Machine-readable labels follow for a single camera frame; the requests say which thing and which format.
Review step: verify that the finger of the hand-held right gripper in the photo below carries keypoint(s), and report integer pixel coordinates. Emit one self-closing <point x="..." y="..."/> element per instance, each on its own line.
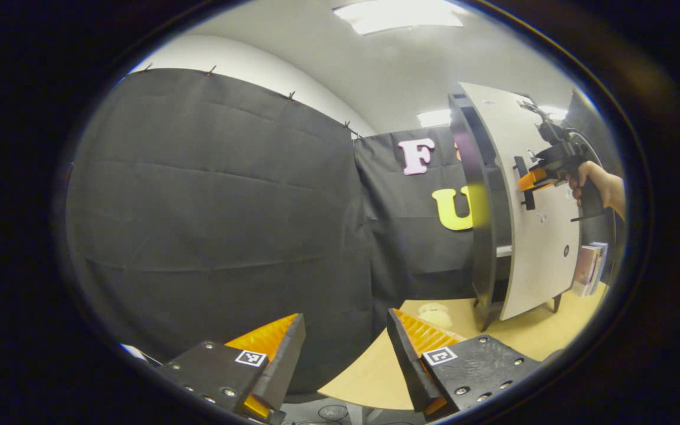
<point x="530" y="178"/>
<point x="545" y="185"/>

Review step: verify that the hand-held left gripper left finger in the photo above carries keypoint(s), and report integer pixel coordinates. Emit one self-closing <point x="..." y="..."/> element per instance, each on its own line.
<point x="287" y="366"/>

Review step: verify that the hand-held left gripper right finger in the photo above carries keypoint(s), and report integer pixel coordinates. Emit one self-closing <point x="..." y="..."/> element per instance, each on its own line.
<point x="408" y="366"/>

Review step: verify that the grey cabinet door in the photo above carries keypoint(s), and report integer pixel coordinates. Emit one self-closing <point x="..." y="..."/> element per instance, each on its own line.
<point x="538" y="254"/>

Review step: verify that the dark cabinet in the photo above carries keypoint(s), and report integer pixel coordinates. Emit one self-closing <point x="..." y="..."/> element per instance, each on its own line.
<point x="481" y="236"/>

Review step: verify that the yellow plush toy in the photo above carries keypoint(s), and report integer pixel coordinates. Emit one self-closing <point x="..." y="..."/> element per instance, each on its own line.
<point x="434" y="316"/>

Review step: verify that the grey blue spine book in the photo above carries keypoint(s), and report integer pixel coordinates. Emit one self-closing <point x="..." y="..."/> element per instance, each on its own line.
<point x="604" y="260"/>

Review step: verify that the white spine book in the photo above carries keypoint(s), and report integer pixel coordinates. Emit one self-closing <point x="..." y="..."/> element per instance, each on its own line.
<point x="597" y="265"/>

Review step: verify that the black backdrop cloth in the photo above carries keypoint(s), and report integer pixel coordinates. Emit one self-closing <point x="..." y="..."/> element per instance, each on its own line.
<point x="210" y="206"/>

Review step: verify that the large ceiling light panel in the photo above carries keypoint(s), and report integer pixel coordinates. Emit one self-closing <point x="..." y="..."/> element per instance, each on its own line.
<point x="399" y="15"/>

